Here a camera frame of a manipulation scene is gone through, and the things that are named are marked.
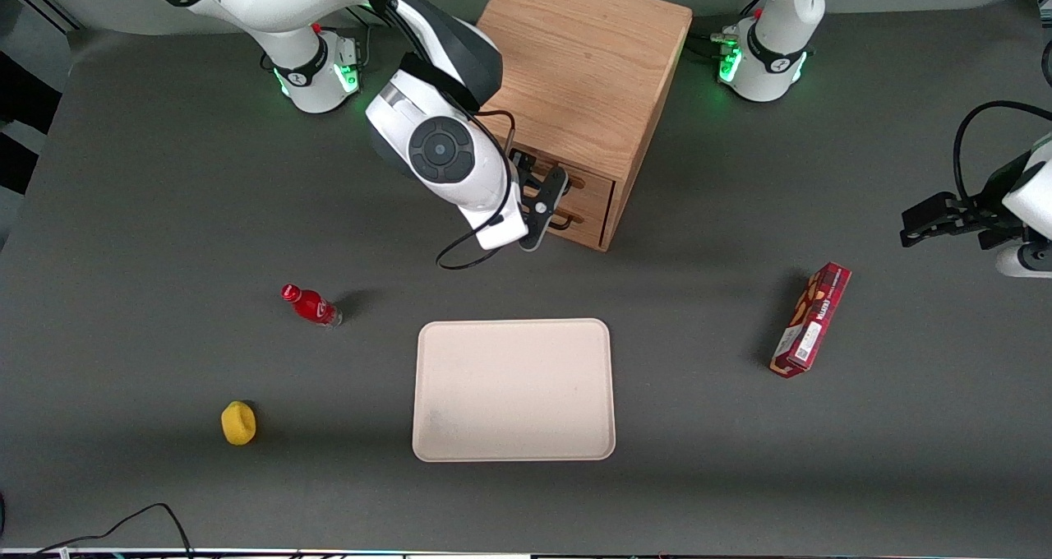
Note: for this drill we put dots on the yellow sponge lemon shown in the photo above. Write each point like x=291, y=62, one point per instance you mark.
x=238, y=423

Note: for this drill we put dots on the wooden drawer cabinet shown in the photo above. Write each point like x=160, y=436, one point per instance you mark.
x=592, y=57

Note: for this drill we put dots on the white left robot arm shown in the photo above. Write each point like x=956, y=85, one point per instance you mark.
x=772, y=57

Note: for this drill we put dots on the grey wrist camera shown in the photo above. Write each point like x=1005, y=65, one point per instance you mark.
x=1023, y=261
x=538, y=222

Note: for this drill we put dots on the small red bottle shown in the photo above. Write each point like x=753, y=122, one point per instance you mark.
x=312, y=306

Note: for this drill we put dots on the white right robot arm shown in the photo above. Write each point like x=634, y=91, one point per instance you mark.
x=444, y=148

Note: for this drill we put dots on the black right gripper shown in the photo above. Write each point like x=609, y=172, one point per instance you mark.
x=523, y=167

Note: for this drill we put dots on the wooden drawer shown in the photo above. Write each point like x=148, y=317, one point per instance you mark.
x=596, y=191
x=588, y=228

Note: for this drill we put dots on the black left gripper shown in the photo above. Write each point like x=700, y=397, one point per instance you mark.
x=984, y=213

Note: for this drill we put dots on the red snack box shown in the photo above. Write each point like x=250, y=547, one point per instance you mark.
x=809, y=329

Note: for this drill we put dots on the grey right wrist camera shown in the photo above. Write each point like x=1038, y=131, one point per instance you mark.
x=538, y=222

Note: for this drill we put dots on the beige rectangular tray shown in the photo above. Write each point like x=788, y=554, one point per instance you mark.
x=514, y=390

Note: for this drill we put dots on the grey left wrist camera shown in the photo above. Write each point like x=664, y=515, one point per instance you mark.
x=1023, y=261

